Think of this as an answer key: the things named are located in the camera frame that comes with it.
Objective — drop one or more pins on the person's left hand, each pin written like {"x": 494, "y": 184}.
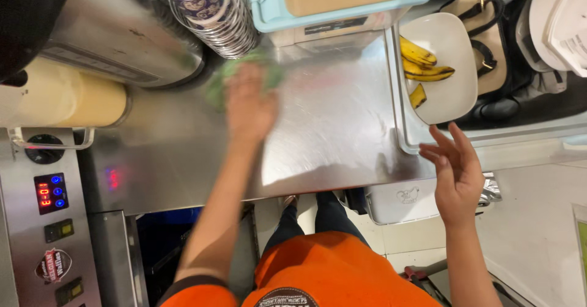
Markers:
{"x": 250, "y": 107}

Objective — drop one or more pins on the person's right hand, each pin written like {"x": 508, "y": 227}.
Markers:
{"x": 458, "y": 188}

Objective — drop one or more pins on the person's right fingers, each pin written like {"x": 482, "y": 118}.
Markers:
{"x": 447, "y": 149}

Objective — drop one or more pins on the person's left fingers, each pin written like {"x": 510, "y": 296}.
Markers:
{"x": 250, "y": 75}

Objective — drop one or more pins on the green cleaning cloth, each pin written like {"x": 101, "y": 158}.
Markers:
{"x": 220, "y": 75}

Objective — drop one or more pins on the white square plate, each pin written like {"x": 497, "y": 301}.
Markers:
{"x": 451, "y": 96}

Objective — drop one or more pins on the crumpled silver foil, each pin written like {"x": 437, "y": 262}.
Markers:
{"x": 489, "y": 190}

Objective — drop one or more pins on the short yellow banana piece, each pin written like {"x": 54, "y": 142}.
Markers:
{"x": 417, "y": 97}

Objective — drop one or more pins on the light blue plastic tray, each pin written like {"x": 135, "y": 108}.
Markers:
{"x": 266, "y": 9}

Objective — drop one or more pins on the white plastic bin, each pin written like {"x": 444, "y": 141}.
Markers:
{"x": 399, "y": 201}

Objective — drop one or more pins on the curved yellow banana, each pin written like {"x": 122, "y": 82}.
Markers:
{"x": 426, "y": 74}

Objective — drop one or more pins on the stack of patterned paper cups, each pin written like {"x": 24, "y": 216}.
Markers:
{"x": 197, "y": 0}

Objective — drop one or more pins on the long spotted yellow banana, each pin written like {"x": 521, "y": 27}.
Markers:
{"x": 415, "y": 52}

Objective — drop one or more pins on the person's shoe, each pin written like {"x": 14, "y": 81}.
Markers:
{"x": 290, "y": 201}

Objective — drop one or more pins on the person's dark blue jeans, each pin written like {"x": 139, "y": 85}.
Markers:
{"x": 332, "y": 217}

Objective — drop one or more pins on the stainless steel cylindrical appliance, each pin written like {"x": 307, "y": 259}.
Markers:
{"x": 119, "y": 27}

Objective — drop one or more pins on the green floor mat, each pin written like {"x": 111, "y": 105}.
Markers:
{"x": 581, "y": 238}

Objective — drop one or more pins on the person's orange shirt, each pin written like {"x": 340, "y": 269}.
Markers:
{"x": 334, "y": 270}

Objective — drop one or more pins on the white round appliance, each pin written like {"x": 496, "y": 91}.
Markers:
{"x": 555, "y": 23}

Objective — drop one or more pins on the cream cylindrical container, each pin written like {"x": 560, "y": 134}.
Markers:
{"x": 69, "y": 96}

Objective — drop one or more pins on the stainless steel cabinet door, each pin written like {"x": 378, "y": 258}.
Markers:
{"x": 117, "y": 256}

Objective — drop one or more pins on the black rounded appliance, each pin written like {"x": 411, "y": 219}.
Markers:
{"x": 27, "y": 18}

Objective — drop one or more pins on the stainless steel waffle machine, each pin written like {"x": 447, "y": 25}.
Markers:
{"x": 41, "y": 233}

